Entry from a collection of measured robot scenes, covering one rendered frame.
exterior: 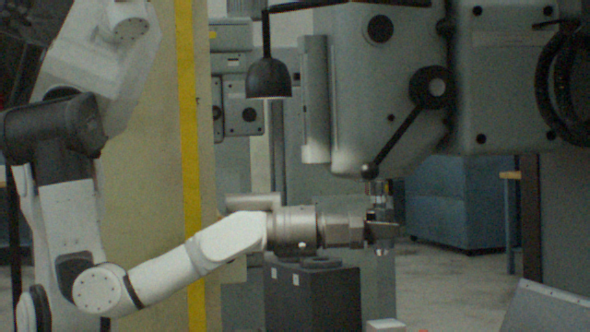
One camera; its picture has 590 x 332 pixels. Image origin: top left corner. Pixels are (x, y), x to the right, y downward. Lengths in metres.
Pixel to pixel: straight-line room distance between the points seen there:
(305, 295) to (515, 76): 0.64
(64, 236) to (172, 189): 1.68
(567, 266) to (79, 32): 0.98
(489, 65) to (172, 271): 0.62
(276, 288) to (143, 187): 1.30
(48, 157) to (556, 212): 0.92
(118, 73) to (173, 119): 1.56
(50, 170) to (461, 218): 7.52
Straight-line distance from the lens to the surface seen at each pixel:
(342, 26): 1.44
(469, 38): 1.47
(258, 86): 1.34
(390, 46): 1.44
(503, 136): 1.50
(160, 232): 3.19
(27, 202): 1.94
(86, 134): 1.52
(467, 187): 8.78
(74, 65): 1.61
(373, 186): 1.51
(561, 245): 1.74
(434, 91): 1.42
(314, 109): 1.47
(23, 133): 1.54
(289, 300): 1.89
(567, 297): 1.73
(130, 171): 3.15
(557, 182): 1.74
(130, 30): 1.59
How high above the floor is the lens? 1.42
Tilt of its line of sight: 3 degrees down
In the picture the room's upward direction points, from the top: 2 degrees counter-clockwise
